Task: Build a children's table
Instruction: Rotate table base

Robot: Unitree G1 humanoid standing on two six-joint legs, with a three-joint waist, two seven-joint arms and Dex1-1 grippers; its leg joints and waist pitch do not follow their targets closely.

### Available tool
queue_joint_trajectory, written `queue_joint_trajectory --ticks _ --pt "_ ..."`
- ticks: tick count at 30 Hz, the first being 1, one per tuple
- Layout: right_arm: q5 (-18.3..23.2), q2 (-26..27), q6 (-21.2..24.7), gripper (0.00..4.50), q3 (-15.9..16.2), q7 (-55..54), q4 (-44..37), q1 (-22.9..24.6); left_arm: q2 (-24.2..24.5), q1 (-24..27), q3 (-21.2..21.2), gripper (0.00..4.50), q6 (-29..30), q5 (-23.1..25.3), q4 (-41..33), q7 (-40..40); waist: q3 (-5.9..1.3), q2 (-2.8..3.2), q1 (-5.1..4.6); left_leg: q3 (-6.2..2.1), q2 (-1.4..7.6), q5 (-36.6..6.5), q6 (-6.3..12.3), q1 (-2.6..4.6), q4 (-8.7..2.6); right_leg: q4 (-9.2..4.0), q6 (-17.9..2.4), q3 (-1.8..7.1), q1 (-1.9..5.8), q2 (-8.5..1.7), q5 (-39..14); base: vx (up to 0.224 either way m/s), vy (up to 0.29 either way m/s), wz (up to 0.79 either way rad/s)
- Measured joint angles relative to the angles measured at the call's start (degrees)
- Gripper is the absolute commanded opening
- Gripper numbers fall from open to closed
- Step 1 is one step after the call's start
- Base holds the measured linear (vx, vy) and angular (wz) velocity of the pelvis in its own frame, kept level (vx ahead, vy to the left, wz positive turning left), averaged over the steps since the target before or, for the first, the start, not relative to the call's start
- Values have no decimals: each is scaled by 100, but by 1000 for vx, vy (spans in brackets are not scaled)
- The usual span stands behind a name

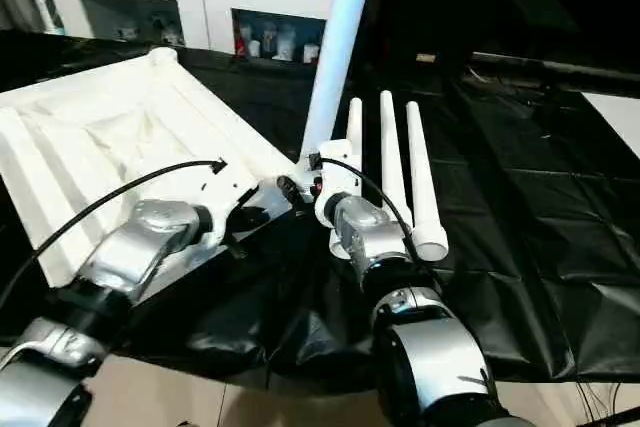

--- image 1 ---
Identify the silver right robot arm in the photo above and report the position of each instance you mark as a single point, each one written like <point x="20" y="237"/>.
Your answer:
<point x="400" y="287"/>

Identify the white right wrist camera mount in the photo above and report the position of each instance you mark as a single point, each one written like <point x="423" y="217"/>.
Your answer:
<point x="335" y="182"/>

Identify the black work surface mat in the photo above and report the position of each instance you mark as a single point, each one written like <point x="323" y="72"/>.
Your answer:
<point x="560" y="247"/>

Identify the white plastic table top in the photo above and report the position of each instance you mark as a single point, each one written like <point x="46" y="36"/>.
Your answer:
<point x="110" y="137"/>

